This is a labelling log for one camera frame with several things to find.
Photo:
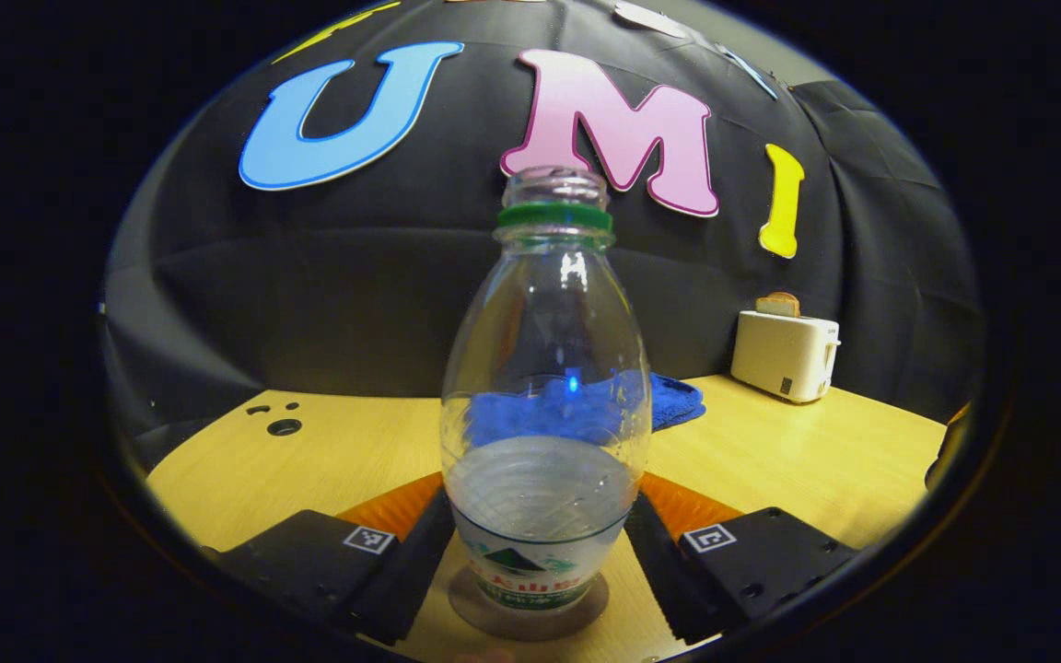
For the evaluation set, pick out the toasted bread slice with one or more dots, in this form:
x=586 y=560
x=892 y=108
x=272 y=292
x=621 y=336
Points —
x=777 y=305

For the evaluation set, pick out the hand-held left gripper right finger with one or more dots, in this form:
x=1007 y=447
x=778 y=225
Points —
x=669 y=571

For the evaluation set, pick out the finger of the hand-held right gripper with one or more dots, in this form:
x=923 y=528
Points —
x=940 y=460

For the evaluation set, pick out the clear plastic water bottle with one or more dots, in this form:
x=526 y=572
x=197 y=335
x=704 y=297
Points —
x=544 y=322

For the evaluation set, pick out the white toaster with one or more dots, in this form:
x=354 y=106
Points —
x=784 y=354

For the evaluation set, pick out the blue folded towel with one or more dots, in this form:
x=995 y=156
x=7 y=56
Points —
x=678 y=401

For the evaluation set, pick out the black backdrop cloth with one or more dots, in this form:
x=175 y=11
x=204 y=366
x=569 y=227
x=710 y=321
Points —
x=355 y=276

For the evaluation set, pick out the round brown coaster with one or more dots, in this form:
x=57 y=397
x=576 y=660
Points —
x=466 y=608

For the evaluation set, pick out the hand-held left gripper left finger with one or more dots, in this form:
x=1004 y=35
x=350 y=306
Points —
x=420 y=562

